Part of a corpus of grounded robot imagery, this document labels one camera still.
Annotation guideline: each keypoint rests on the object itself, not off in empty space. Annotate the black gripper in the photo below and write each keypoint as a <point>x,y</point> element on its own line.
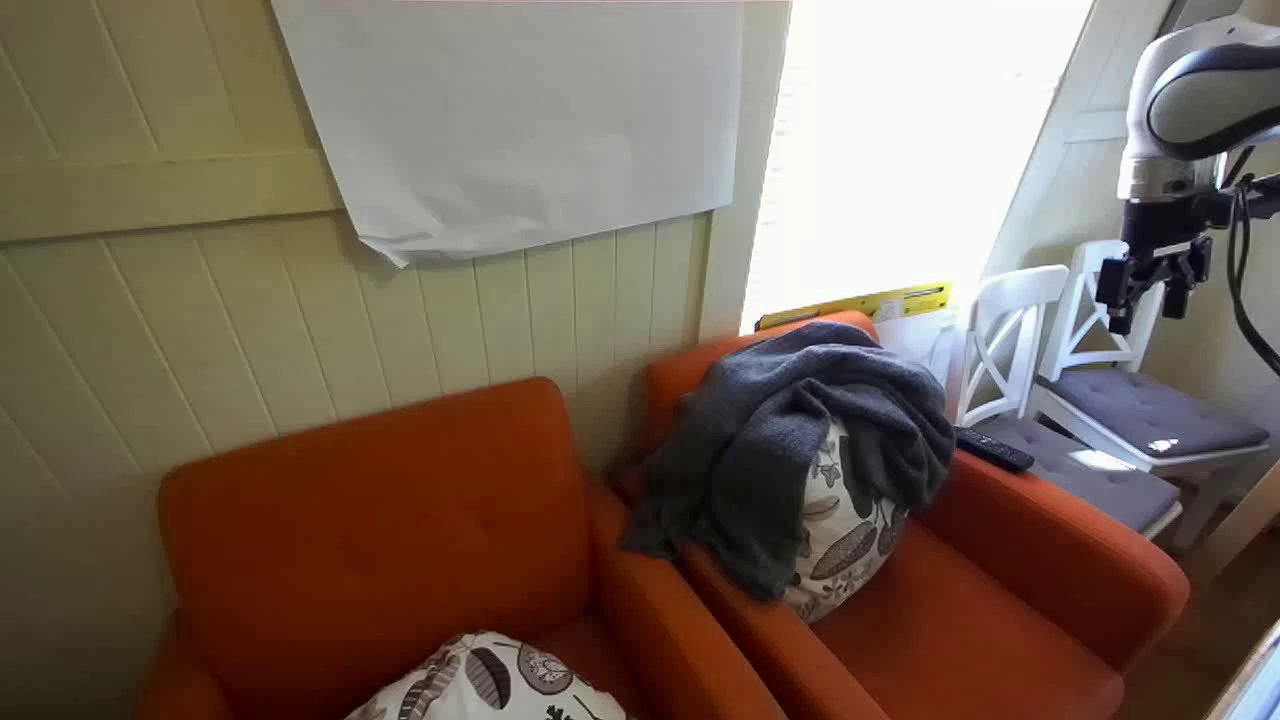
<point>1163,239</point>

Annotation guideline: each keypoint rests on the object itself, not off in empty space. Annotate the dark grey blanket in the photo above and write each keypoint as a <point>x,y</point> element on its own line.
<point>760,440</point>

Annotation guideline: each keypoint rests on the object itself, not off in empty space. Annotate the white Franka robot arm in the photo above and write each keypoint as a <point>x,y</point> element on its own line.
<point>1203,93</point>

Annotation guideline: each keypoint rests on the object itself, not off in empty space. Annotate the white wooden chair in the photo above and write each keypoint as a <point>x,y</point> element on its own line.
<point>1000,345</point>
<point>1074,312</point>

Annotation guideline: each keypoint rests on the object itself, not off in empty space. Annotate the grey seat cushion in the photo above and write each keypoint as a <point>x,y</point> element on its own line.
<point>1147,407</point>
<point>1105,491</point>

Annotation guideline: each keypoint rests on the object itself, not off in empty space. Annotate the black remote control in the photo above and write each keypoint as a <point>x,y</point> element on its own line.
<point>992,448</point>

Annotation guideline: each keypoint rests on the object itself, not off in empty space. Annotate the yellow and white printed box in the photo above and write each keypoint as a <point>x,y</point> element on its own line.
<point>922,306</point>

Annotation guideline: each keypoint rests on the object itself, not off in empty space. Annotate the orange armchair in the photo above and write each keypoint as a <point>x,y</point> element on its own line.
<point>374,532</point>
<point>987,603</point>

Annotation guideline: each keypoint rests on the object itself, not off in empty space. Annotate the white leaf print pillow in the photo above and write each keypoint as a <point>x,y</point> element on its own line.
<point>480,683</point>
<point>840,544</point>

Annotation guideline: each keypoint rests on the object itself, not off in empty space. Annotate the white paper sheet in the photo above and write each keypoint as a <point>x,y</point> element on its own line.
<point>520,123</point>

